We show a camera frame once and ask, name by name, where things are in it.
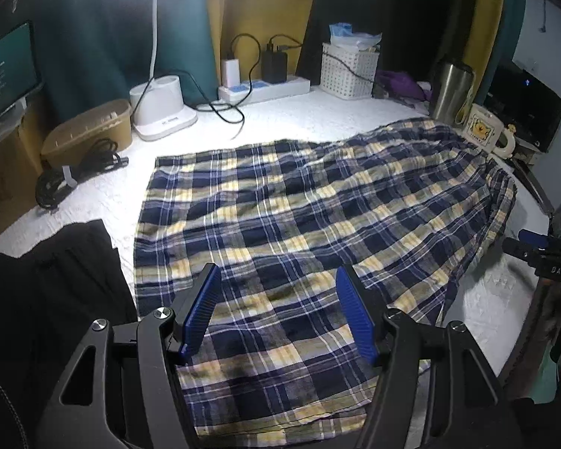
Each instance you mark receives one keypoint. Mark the white desk lamp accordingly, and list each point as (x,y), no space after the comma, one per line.
(161,103)

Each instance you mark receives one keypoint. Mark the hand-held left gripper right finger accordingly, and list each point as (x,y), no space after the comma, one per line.
(355,318)

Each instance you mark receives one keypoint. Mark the plaid pants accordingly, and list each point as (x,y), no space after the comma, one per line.
(308,206)

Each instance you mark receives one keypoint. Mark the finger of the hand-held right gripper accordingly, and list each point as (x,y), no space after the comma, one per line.
(519,249)
(535,238)

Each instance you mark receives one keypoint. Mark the tablet with teal screen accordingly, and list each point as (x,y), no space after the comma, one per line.
(9,70)

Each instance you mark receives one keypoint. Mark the yellow curtain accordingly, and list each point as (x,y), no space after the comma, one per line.
(262,4)
(484,18)

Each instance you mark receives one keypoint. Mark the blue plastic bag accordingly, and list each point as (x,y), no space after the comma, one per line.
(350,35)

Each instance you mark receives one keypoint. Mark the black cloth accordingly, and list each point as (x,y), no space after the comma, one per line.
(51,290)

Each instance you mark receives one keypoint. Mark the cream bear mug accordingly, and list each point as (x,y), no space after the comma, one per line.
(484,128)

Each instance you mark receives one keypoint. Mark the white power strip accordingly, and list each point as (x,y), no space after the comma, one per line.
(271,90)

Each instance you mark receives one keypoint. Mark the tan lidded container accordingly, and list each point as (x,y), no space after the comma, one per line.
(84,131)

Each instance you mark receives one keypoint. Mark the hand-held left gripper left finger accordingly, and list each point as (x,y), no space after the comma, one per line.
(198,313)

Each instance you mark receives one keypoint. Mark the white charger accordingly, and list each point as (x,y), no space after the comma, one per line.
(231,72)

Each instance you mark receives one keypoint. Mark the purple cloth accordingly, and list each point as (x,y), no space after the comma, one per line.
(402,84)

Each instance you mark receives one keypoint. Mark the teal curtain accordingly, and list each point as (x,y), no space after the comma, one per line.
(512,18)
(98,23)

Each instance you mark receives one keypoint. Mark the black charger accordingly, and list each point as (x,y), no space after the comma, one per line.
(274,65)

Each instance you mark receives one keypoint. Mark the white tablecloth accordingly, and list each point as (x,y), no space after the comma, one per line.
(103,182)

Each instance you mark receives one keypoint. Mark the white plastic basket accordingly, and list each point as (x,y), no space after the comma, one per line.
(348,72)

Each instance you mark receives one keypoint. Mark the black computer case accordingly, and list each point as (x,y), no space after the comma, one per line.
(528,107)

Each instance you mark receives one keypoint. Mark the steel tumbler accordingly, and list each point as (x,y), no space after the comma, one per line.
(449,93)

